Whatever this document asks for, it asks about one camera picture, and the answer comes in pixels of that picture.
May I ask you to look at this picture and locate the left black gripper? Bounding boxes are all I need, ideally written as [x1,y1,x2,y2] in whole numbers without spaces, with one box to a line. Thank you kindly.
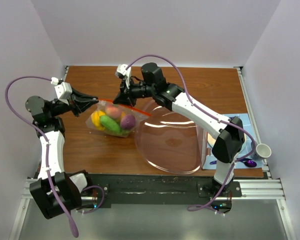
[48,86,99,117]

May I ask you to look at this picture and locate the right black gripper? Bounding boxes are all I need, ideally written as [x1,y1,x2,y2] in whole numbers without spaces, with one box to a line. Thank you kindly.
[113,76,156,107]

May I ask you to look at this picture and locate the clear zip top bag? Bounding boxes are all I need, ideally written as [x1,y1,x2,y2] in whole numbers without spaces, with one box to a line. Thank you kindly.
[86,99,151,138]

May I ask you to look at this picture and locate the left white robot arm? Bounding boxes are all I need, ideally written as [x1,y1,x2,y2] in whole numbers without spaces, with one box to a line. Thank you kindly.
[25,89,99,219]

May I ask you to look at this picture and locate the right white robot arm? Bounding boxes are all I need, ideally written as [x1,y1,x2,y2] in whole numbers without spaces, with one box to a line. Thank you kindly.
[113,62,245,197]

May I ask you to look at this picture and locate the red fake tomato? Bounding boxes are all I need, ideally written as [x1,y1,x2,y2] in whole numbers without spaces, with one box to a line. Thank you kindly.
[105,105,123,120]

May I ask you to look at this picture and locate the yellow fake bell pepper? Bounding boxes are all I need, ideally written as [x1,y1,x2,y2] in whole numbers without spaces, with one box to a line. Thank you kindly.
[91,110,107,131]

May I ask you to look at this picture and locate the purple fake onion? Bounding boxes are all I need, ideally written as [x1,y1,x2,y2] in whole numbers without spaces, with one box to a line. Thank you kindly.
[120,114,136,130]

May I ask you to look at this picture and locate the green fake vegetable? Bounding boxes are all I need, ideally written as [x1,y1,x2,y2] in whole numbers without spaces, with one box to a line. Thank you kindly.
[99,115,131,137]

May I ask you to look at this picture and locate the clear pink plastic tray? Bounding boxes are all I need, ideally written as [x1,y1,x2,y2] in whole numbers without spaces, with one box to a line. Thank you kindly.
[135,100,208,175]

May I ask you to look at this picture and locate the cream floral plate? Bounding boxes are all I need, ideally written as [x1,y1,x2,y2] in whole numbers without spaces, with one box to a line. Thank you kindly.
[207,133,216,148]

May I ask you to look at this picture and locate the blue checkered placemat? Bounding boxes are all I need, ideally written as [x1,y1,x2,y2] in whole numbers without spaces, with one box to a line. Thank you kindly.
[201,113,266,171]

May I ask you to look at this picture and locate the purple plastic spoon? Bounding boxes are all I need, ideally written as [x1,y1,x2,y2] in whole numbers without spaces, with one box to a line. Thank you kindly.
[237,158,257,168]

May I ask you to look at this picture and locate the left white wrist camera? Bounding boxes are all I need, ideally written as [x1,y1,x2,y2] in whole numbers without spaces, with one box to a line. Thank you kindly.
[50,77,73,105]

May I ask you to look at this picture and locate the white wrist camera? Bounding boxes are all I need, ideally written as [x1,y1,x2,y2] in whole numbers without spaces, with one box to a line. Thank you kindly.
[50,77,73,105]
[115,64,132,88]

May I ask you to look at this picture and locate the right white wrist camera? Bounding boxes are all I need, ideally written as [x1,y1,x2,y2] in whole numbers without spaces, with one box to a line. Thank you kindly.
[115,64,132,88]

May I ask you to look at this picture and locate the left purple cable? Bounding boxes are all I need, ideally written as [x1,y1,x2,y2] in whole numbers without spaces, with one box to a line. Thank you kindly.
[5,76,105,238]

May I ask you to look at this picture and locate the purple cable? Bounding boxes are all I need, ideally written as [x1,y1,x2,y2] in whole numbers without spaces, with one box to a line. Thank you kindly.
[126,54,258,213]
[5,76,105,238]

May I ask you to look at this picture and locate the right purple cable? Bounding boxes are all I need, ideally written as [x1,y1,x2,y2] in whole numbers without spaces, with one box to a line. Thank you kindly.
[126,54,258,213]

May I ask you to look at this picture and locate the white blue-handled mug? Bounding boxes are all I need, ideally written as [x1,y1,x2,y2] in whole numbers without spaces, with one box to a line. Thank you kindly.
[250,143,272,160]

